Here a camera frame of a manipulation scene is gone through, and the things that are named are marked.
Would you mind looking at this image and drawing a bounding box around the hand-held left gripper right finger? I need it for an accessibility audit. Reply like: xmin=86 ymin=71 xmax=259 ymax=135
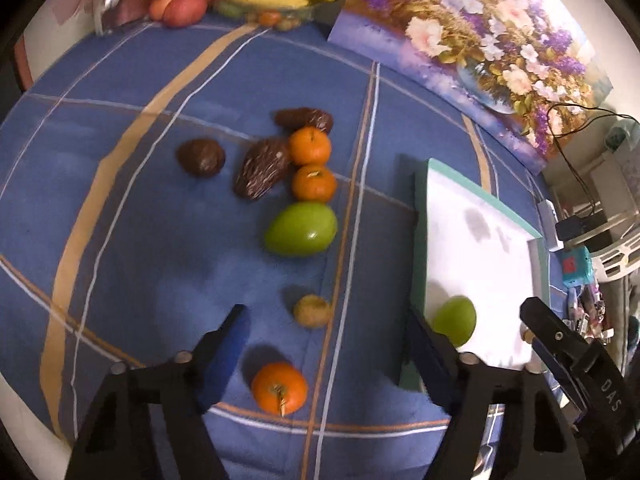
xmin=404 ymin=309 xmax=587 ymax=480

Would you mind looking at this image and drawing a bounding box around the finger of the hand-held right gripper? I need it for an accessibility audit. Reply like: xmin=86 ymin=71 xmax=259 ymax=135
xmin=530 ymin=341 xmax=587 ymax=412
xmin=519 ymin=297 xmax=598 ymax=367

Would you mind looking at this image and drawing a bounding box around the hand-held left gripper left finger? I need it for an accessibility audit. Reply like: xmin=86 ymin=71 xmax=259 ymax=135
xmin=65 ymin=304 xmax=251 ymax=480

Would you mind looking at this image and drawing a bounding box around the small green apple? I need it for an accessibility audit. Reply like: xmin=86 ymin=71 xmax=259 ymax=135
xmin=431 ymin=296 xmax=477 ymax=348

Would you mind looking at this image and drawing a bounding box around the orange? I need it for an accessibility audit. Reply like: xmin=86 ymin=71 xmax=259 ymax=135
xmin=250 ymin=361 xmax=309 ymax=417
xmin=291 ymin=164 xmax=337 ymax=204
xmin=288 ymin=126 xmax=333 ymax=167

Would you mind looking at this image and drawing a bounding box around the white tray with teal rim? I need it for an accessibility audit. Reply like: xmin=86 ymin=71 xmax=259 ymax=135
xmin=398 ymin=157 xmax=551 ymax=393

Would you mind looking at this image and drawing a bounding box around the small yellow-brown fruit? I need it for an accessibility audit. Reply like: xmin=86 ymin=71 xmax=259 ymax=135
xmin=293 ymin=294 xmax=333 ymax=330

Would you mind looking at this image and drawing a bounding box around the large green mango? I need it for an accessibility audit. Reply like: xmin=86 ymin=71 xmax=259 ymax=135
xmin=264 ymin=202 xmax=338 ymax=258

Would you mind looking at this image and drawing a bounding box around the long brown fruit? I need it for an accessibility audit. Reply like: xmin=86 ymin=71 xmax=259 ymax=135
xmin=233 ymin=136 xmax=293 ymax=201
xmin=274 ymin=107 xmax=334 ymax=135

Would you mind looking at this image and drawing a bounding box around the pile of small clutter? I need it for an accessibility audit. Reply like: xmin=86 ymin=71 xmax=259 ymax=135
xmin=564 ymin=282 xmax=618 ymax=346

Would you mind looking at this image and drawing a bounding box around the teal box with red label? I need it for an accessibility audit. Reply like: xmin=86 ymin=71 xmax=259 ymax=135
xmin=559 ymin=246 xmax=596 ymax=288

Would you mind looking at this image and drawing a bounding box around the black power adapter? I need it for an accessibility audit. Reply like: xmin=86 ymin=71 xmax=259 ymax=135
xmin=556 ymin=215 xmax=608 ymax=242

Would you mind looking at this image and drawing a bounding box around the white power strip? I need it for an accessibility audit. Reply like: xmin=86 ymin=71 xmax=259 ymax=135
xmin=536 ymin=199 xmax=563 ymax=252

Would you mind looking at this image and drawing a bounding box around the blue checked blanket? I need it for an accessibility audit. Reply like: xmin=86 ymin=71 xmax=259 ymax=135
xmin=0 ymin=10 xmax=566 ymax=480

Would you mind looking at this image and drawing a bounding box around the round brown fruit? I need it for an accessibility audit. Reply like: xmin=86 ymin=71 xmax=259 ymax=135
xmin=176 ymin=138 xmax=226 ymax=179

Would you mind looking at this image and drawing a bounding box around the floral painting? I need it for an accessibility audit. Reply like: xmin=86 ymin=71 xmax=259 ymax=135
xmin=327 ymin=0 xmax=614 ymax=176

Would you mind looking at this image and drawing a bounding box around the glass fruit bowl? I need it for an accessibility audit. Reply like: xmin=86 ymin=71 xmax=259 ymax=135
xmin=212 ymin=0 xmax=321 ymax=31

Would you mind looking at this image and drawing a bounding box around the pale red apple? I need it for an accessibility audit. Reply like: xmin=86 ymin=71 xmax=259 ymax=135
xmin=149 ymin=0 xmax=180 ymax=22

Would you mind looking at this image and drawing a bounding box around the black cable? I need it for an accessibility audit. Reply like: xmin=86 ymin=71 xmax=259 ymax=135
xmin=546 ymin=102 xmax=640 ymax=221

